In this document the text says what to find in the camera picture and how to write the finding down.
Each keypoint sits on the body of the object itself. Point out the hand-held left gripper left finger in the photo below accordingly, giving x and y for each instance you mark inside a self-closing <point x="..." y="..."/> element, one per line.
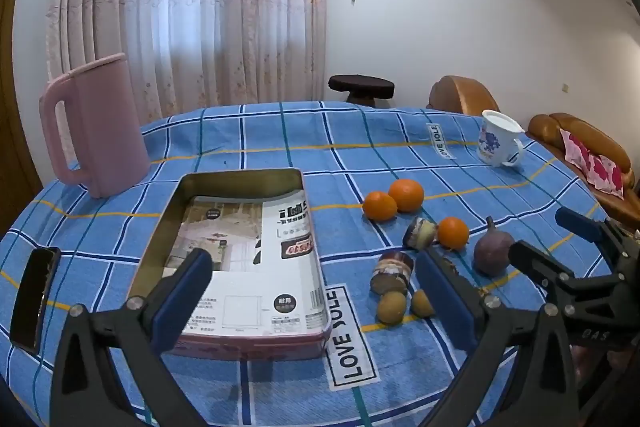
<point x="182" y="292"/>

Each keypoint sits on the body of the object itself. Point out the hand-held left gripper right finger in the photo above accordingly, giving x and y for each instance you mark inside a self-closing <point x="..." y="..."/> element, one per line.
<point x="445" y="302"/>

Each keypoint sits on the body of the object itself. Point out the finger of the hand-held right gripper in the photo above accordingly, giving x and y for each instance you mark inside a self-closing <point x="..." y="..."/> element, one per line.
<point x="535" y="259"/>
<point x="577" y="223"/>

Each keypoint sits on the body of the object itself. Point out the small brown kiwi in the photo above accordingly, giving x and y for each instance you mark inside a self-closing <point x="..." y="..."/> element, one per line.
<point x="422" y="303"/>
<point x="391" y="307"/>

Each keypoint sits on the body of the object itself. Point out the purple fig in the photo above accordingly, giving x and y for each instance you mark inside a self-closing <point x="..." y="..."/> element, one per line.
<point x="492" y="252"/>

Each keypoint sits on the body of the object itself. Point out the metal tray with paper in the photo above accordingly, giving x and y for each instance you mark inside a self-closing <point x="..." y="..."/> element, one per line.
<point x="250" y="349"/>

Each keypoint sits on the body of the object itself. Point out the pink floral cloth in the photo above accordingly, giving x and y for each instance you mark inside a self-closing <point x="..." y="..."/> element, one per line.
<point x="595" y="167"/>

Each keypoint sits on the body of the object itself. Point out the orange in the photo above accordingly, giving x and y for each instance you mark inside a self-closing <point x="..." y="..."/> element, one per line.
<point x="452" y="233"/>
<point x="380" y="206"/>
<point x="406" y="195"/>

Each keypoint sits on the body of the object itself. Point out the brown leather sofa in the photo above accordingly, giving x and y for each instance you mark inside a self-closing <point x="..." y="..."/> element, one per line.
<point x="590" y="137"/>

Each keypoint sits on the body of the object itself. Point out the printed paper leaflet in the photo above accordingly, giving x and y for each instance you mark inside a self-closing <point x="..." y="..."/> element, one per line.
<point x="280" y="267"/>

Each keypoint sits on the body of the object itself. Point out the white cup with blue print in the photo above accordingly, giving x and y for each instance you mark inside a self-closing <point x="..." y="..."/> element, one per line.
<point x="495" y="142"/>

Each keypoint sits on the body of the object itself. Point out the black smartphone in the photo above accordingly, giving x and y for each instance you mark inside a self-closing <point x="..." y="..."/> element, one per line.
<point x="32" y="302"/>

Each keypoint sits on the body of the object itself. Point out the brown leather armchair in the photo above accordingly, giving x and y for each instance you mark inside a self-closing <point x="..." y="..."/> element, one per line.
<point x="460" y="97"/>

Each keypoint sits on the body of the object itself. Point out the pink plastic pitcher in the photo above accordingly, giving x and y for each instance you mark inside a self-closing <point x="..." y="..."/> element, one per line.
<point x="105" y="127"/>

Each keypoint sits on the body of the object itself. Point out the blue plaid tablecloth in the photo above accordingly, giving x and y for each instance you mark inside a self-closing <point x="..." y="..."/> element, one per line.
<point x="300" y="147"/>

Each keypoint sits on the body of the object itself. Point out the brown wooden door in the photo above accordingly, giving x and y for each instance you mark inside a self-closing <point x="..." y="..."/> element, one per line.
<point x="15" y="132"/>

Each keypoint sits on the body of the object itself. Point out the dark round stool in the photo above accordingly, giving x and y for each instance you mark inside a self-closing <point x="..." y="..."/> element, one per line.
<point x="360" y="84"/>

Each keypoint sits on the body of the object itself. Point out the white floral curtain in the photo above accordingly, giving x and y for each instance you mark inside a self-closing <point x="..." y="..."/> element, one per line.
<point x="200" y="7"/>

